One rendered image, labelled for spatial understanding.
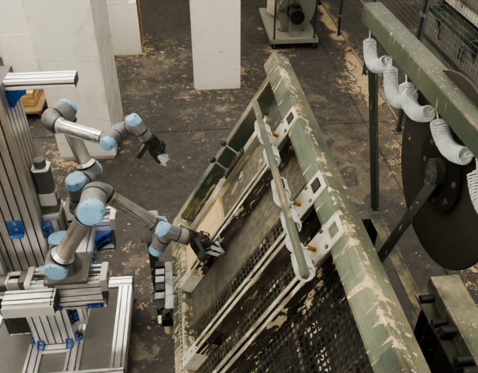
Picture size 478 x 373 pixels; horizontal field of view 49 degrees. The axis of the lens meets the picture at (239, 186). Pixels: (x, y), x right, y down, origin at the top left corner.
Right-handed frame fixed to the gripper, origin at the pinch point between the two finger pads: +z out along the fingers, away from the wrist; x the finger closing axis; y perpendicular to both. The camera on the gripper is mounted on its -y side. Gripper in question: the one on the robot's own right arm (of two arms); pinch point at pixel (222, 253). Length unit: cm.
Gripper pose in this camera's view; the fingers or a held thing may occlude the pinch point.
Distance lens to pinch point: 266.3
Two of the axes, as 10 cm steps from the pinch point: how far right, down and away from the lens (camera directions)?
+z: 8.6, 3.5, 3.7
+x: -5.0, 7.2, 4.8
